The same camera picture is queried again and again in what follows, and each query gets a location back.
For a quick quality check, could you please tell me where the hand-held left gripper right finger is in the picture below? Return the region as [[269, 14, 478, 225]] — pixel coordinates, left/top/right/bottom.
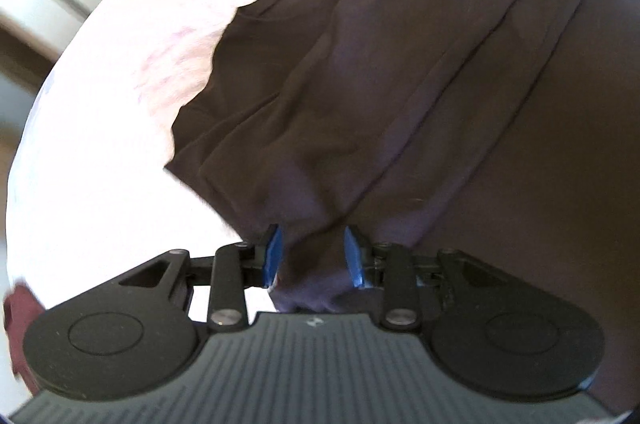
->
[[344, 225, 503, 331]]

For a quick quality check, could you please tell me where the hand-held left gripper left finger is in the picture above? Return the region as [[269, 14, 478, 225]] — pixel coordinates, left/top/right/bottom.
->
[[119, 224, 285, 333]]

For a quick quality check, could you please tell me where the dark purple shirt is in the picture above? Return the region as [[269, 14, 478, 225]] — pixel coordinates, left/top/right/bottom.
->
[[164, 0, 640, 410]]

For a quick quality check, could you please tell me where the maroon garment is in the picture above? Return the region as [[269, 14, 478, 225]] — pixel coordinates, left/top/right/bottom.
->
[[2, 284, 48, 397]]

